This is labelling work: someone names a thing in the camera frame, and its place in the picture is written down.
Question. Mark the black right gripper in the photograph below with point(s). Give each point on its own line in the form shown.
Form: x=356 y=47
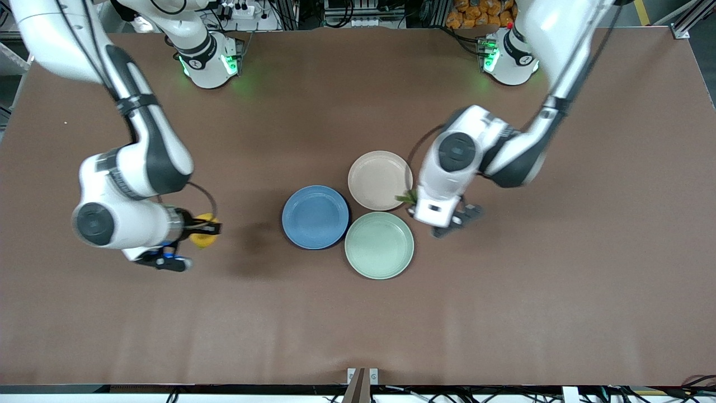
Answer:
x=188 y=224

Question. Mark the yellow lemon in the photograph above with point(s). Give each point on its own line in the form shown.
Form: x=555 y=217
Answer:
x=202 y=240

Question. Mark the green lettuce leaf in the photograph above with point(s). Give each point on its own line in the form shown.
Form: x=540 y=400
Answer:
x=408 y=197

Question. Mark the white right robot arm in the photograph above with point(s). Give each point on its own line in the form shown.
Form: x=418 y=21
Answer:
x=145 y=162

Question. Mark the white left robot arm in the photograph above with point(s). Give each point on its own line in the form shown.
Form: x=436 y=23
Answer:
x=537 y=22

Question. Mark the beige plate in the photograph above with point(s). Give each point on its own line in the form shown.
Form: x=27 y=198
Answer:
x=377 y=179

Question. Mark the light green plate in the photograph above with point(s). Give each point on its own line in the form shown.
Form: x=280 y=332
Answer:
x=379 y=246

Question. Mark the blue plate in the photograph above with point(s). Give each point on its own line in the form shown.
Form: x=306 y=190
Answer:
x=316 y=217

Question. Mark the bag of oranges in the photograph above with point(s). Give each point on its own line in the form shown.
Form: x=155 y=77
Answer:
x=475 y=14

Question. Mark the white power strip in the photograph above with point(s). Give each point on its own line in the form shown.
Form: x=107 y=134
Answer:
x=240 y=11

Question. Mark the small metal bracket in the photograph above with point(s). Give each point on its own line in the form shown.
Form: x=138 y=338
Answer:
x=373 y=376

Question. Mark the brown camera post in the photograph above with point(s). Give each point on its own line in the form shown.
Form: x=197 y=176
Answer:
x=356 y=389

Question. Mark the silver aluminium frame profile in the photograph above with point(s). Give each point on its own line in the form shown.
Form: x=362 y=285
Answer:
x=691 y=19

